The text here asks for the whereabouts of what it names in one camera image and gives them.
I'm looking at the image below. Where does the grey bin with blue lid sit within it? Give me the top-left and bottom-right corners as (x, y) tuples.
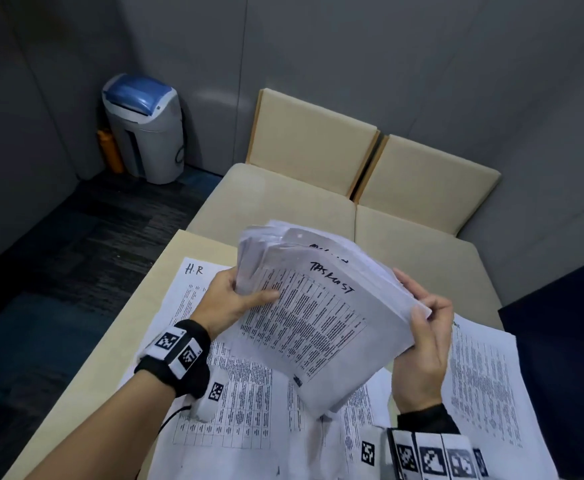
(101, 73), (185, 185)

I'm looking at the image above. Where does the person's left forearm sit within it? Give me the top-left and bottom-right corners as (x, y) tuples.
(24, 370), (178, 480)

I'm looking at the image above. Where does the person's left hand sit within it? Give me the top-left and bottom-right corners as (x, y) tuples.
(189, 267), (282, 343)

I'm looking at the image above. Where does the orange bottle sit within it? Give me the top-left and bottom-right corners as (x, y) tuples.
(96, 128), (125, 175)

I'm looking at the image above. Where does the person's right hand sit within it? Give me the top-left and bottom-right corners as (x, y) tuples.
(391, 267), (455, 415)

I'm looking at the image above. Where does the pile of printed paper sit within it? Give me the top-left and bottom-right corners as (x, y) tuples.
(116, 257), (398, 480)

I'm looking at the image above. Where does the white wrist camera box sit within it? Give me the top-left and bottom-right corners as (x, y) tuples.
(357, 425), (391, 480)
(191, 369), (230, 423)

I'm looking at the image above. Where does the thin black cable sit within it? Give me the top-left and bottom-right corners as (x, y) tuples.
(134, 404), (192, 480)

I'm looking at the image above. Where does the beige cushioned chair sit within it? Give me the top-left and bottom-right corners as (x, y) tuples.
(185, 88), (381, 251)
(354, 134), (504, 331)

